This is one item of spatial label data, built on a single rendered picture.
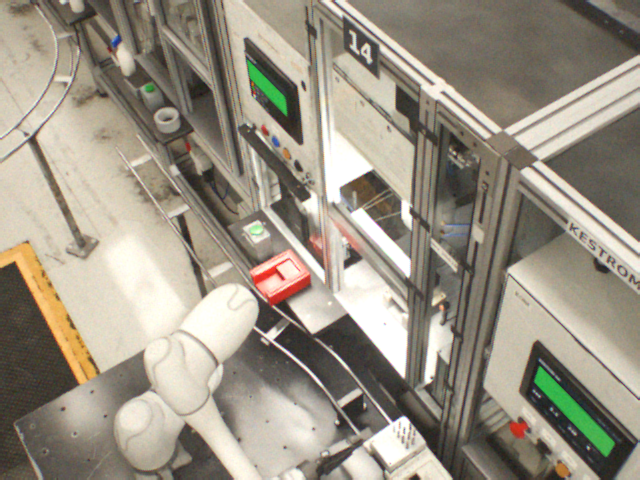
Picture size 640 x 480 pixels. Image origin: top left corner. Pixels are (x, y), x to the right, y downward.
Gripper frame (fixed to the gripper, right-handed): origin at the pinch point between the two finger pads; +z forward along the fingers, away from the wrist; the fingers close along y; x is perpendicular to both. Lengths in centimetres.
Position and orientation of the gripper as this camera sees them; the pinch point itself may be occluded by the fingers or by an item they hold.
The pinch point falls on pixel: (361, 438)
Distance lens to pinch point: 230.2
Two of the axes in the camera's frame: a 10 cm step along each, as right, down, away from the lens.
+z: 8.3, -4.7, 3.2
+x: -5.6, -6.3, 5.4
